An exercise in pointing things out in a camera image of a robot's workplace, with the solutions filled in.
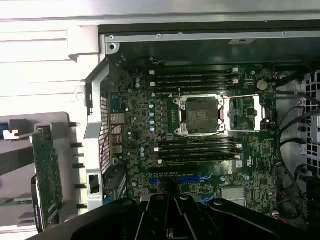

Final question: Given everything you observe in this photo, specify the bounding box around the CPU socket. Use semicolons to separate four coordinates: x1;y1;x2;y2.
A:
172;93;226;137

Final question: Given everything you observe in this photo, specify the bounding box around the blue expansion slot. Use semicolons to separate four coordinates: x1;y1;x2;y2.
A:
149;176;201;186

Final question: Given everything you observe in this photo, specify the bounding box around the black open PC case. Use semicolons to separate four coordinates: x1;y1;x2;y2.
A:
74;24;320;237

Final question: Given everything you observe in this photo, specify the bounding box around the green RAM stick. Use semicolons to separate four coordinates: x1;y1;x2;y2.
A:
0;198;34;206

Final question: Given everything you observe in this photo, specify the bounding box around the black expansion slot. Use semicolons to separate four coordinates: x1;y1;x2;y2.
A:
148;162;201;175

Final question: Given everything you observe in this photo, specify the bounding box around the black RAM slot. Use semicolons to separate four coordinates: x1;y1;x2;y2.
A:
149;69;240;76
154;150;243;157
149;74;240;81
154;138;243;145
154;156;243;164
149;80;240;87
154;144;243;151
153;86;240;93

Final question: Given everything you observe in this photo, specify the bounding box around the perforated metal disk bay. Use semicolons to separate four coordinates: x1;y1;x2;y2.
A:
303;70;320;164

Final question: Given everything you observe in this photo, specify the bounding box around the black wire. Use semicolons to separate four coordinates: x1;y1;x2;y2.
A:
276;106;320;191

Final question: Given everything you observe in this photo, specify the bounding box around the grey plastic parts rack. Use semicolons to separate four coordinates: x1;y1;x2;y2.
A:
0;111;88;227

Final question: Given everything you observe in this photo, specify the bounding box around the metal socket cover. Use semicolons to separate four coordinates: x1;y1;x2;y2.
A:
223;94;266;133

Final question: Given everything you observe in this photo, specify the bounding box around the silver chipset heat sink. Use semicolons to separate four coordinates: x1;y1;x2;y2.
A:
221;187;245;207

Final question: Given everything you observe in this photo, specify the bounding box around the green motherboard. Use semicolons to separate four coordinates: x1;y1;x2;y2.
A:
107;63;279;221

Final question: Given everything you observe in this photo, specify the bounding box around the thin metal locking lever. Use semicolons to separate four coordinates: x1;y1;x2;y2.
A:
178;87;185;127

